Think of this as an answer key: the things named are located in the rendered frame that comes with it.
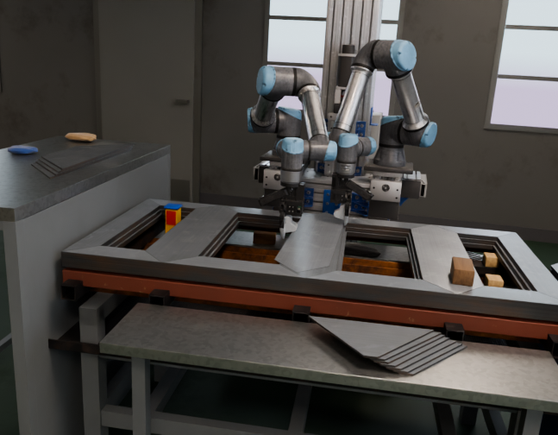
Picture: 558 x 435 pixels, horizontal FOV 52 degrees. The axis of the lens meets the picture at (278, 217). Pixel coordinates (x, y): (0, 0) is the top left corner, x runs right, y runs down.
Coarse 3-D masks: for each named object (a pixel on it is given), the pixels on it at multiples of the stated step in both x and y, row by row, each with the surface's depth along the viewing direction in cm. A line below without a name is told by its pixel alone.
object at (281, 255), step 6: (282, 252) 191; (276, 258) 185; (282, 258) 185; (288, 258) 185; (294, 258) 186; (300, 258) 186; (306, 258) 186; (312, 258) 187; (318, 258) 187; (324, 258) 187; (330, 258) 188; (318, 264) 181; (324, 264) 182
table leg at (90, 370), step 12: (96, 312) 185; (84, 324) 187; (84, 336) 188; (96, 336) 187; (84, 360) 191; (96, 360) 190; (84, 372) 192; (96, 372) 191; (84, 384) 193; (96, 384) 192; (84, 396) 194; (96, 396) 194; (84, 408) 196; (96, 408) 195; (84, 420) 197; (96, 420) 196; (96, 432) 198; (108, 432) 204
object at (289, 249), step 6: (288, 246) 197; (294, 246) 198; (300, 246) 198; (288, 252) 191; (294, 252) 192; (300, 252) 192; (306, 252) 192; (312, 252) 193; (318, 252) 193; (324, 252) 193; (330, 252) 194
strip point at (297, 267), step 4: (276, 260) 183; (280, 260) 183; (284, 264) 180; (288, 264) 180; (292, 264) 180; (296, 264) 180; (300, 264) 181; (304, 264) 181; (308, 264) 181; (312, 264) 181; (316, 264) 181; (292, 268) 176; (296, 268) 177; (300, 268) 177; (304, 268) 177; (308, 268) 177; (312, 268) 177; (316, 268) 178; (296, 272) 174
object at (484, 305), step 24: (240, 216) 237; (264, 216) 235; (120, 240) 201; (216, 240) 205; (408, 240) 223; (480, 240) 223; (72, 264) 181; (96, 264) 180; (120, 264) 178; (144, 264) 177; (168, 264) 176; (336, 264) 183; (504, 264) 204; (264, 288) 173; (288, 288) 172; (312, 288) 170; (336, 288) 169; (360, 288) 168; (384, 288) 167; (528, 288) 176; (480, 312) 164; (504, 312) 163; (528, 312) 162; (552, 312) 161
